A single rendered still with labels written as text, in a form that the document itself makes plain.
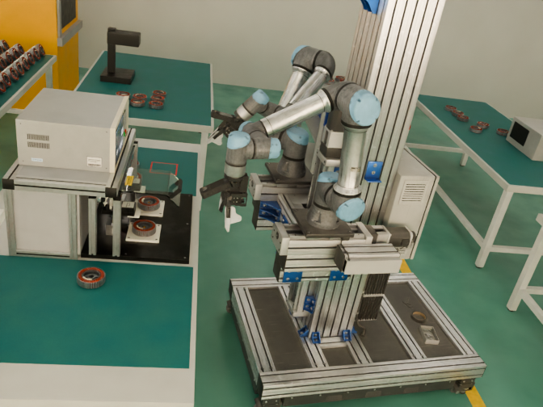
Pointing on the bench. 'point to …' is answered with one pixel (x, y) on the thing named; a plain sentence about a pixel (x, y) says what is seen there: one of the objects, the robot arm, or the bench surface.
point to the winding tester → (71, 130)
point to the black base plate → (183, 224)
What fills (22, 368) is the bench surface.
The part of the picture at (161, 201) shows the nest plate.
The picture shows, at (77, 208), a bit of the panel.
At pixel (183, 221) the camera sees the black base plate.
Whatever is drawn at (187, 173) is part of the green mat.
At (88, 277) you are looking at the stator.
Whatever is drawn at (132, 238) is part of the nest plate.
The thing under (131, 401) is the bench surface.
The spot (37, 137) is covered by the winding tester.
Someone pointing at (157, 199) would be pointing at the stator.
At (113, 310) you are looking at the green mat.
